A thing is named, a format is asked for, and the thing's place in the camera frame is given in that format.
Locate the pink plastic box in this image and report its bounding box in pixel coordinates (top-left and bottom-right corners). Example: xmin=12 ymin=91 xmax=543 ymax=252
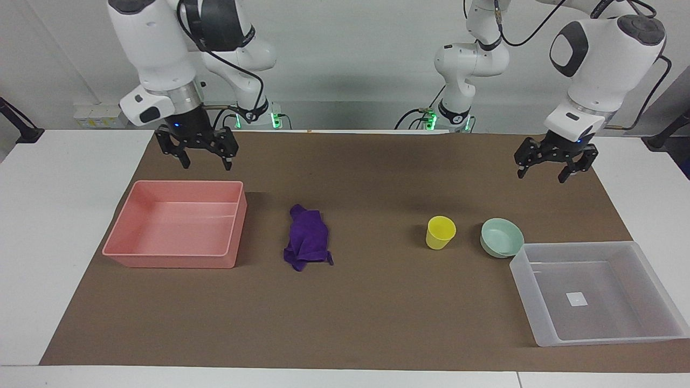
xmin=102 ymin=180 xmax=248 ymax=269

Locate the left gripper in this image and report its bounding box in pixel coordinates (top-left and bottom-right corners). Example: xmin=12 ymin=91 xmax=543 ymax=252
xmin=514 ymin=129 xmax=599 ymax=184

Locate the purple cloth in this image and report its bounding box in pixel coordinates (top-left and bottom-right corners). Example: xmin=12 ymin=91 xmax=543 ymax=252
xmin=283 ymin=204 xmax=334 ymax=272

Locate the clear plastic box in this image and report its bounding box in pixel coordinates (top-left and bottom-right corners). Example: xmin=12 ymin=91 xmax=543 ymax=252
xmin=509 ymin=241 xmax=690 ymax=348

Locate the yellow plastic cup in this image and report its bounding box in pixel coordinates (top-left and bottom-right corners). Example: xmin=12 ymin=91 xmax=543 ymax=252
xmin=425 ymin=216 xmax=457 ymax=251

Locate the black stand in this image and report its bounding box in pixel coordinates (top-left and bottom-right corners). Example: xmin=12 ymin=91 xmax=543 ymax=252
xmin=646 ymin=109 xmax=690 ymax=151
xmin=0 ymin=97 xmax=45 ymax=144

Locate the black cable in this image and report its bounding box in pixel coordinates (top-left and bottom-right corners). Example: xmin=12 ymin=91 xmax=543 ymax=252
xmin=177 ymin=0 xmax=266 ymax=130
xmin=603 ymin=55 xmax=673 ymax=131

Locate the white wall socket strip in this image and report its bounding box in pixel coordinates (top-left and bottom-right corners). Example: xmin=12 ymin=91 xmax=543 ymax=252
xmin=73 ymin=104 xmax=128 ymax=129

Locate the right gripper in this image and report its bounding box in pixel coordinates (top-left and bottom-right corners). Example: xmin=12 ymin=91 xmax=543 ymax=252
xmin=155 ymin=104 xmax=239 ymax=171

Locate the light green bowl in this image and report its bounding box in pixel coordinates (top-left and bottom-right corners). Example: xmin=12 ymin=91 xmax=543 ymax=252
xmin=480 ymin=218 xmax=525 ymax=259

